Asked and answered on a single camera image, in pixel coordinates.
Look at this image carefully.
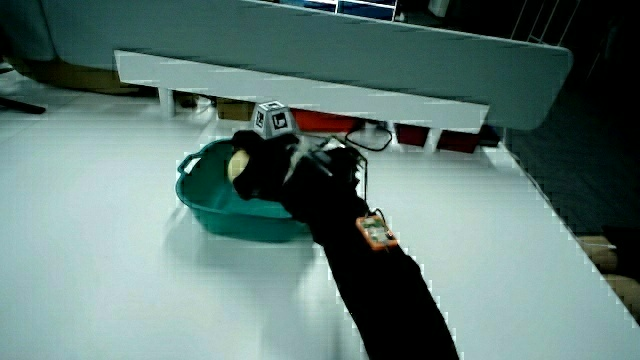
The person's right hand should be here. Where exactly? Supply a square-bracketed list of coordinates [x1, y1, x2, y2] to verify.
[230, 100, 372, 224]

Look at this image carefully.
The yellow pear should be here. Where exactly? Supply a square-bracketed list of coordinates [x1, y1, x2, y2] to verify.
[226, 149, 252, 184]

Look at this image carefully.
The teal plastic basin plate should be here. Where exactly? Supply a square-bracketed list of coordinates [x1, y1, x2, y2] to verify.
[174, 138, 314, 244]

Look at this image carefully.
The person's right forearm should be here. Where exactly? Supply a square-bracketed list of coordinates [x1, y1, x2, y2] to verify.
[310, 201, 461, 360]

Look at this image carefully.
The orange sensor board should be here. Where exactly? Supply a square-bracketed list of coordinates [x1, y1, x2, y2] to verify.
[355, 213, 400, 252]

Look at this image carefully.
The white low shelf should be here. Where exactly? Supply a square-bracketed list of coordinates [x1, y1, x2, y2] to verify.
[113, 48, 491, 133]

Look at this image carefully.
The dark red box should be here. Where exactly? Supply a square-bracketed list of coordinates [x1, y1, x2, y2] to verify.
[436, 129, 482, 155]
[394, 123, 432, 148]

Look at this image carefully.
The large white panel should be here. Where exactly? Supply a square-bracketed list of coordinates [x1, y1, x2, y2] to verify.
[39, 0, 574, 132]

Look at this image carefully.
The blue screen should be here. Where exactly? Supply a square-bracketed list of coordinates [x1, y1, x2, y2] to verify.
[277, 0, 400, 22]

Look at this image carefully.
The large brown cardboard box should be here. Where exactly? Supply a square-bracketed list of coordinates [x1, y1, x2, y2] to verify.
[8, 57, 140, 96]

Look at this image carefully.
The black cable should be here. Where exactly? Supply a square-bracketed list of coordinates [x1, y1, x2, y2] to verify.
[344, 118, 394, 153]

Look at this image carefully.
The white wire rack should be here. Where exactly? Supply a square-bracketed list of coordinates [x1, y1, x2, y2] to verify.
[508, 0, 584, 47]

